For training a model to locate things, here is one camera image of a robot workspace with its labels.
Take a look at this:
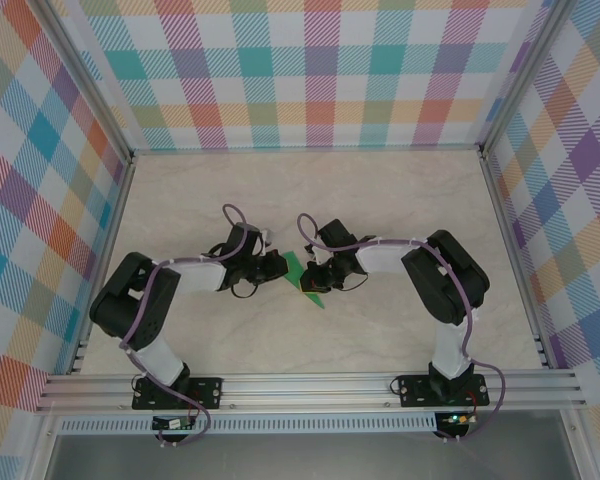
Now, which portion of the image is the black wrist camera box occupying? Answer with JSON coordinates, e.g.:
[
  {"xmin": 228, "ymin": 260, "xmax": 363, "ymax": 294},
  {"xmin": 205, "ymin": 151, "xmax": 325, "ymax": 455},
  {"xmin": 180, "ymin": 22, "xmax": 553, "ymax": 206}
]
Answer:
[
  {"xmin": 227, "ymin": 223, "xmax": 274, "ymax": 256},
  {"xmin": 317, "ymin": 218, "xmax": 356, "ymax": 249}
]

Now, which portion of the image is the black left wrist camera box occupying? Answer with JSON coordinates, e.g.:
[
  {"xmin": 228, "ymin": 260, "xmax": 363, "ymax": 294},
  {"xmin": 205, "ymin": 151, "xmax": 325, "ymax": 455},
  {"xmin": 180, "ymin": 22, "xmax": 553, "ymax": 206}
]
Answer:
[{"xmin": 227, "ymin": 223, "xmax": 274, "ymax": 256}]

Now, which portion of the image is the slotted grey cable duct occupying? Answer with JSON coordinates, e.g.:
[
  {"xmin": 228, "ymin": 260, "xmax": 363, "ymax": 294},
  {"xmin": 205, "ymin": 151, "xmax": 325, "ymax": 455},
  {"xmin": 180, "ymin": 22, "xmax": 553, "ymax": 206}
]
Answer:
[{"xmin": 59, "ymin": 412, "xmax": 439, "ymax": 435}]

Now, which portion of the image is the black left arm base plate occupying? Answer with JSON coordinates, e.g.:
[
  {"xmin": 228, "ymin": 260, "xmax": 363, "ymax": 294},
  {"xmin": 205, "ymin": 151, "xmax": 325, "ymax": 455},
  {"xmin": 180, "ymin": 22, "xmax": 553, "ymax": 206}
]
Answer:
[{"xmin": 131, "ymin": 375, "xmax": 225, "ymax": 411}]

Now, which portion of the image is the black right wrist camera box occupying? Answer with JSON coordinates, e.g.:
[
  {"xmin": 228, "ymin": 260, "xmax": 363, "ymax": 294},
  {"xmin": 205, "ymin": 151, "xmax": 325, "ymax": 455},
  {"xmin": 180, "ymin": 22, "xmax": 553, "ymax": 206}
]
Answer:
[{"xmin": 317, "ymin": 218, "xmax": 356, "ymax": 249}]

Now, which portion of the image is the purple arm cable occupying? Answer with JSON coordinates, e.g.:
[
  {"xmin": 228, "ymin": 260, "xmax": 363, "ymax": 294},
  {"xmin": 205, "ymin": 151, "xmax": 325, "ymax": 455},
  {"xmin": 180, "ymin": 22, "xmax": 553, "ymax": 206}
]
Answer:
[
  {"xmin": 297, "ymin": 213, "xmax": 506, "ymax": 444},
  {"xmin": 119, "ymin": 203, "xmax": 261, "ymax": 448}
]

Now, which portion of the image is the aluminium side rail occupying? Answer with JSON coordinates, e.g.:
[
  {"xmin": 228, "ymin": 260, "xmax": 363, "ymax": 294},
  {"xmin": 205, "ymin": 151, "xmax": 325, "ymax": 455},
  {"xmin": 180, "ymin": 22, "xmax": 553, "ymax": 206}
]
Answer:
[
  {"xmin": 479, "ymin": 149, "xmax": 555, "ymax": 370},
  {"xmin": 68, "ymin": 158, "xmax": 137, "ymax": 375}
]

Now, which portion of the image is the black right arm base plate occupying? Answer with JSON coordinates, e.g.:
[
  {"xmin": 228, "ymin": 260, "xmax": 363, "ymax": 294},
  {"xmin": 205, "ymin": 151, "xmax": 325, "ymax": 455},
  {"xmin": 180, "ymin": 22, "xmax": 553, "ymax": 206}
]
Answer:
[{"xmin": 397, "ymin": 374, "xmax": 489, "ymax": 409}]

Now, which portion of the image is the green paper sheet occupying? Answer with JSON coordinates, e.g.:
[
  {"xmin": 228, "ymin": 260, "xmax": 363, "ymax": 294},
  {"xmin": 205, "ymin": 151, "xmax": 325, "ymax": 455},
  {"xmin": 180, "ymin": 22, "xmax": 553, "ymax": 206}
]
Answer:
[{"xmin": 279, "ymin": 249, "xmax": 327, "ymax": 310}]

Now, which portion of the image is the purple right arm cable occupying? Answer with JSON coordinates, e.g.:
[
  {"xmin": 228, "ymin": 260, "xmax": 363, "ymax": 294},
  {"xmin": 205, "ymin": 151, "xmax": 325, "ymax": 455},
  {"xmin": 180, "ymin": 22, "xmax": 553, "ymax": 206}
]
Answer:
[{"xmin": 297, "ymin": 213, "xmax": 506, "ymax": 444}]

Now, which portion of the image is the wide aluminium base rail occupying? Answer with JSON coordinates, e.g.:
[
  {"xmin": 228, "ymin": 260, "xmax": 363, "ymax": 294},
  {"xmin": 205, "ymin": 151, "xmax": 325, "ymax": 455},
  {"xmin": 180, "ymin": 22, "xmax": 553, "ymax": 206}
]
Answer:
[{"xmin": 34, "ymin": 372, "xmax": 586, "ymax": 414}]

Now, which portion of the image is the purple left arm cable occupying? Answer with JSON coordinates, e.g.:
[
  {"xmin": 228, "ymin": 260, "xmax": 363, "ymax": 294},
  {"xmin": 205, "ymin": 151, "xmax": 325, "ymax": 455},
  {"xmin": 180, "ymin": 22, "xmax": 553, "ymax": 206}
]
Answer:
[{"xmin": 119, "ymin": 203, "xmax": 261, "ymax": 448}]

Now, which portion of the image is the grey metal sheet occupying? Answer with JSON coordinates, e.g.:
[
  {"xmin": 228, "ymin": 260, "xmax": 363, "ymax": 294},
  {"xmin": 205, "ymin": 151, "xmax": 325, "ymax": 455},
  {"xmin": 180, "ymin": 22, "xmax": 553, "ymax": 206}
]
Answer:
[{"xmin": 43, "ymin": 432, "xmax": 581, "ymax": 480}]

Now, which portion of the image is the aluminium frame post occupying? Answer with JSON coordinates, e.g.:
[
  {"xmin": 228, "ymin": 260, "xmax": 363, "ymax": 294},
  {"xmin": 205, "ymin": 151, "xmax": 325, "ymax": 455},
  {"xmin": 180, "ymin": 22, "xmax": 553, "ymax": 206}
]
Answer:
[
  {"xmin": 478, "ymin": 0, "xmax": 572, "ymax": 154},
  {"xmin": 43, "ymin": 0, "xmax": 135, "ymax": 162}
]

